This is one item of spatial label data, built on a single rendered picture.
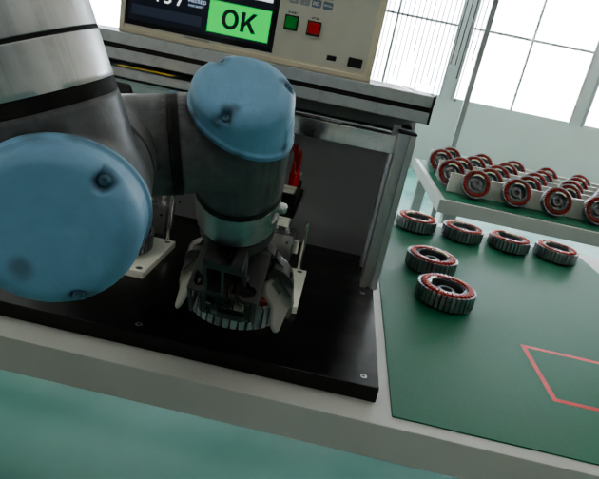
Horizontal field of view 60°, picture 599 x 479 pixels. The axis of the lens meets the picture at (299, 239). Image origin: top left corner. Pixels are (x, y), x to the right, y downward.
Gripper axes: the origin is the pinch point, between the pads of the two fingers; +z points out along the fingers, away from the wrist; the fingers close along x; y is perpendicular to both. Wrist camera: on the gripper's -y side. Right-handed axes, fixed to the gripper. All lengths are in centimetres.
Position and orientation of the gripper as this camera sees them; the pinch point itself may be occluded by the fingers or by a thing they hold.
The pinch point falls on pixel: (237, 297)
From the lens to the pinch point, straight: 66.3
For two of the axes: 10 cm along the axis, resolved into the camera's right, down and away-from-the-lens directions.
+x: 9.7, 2.4, -0.1
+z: -1.3, 5.6, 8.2
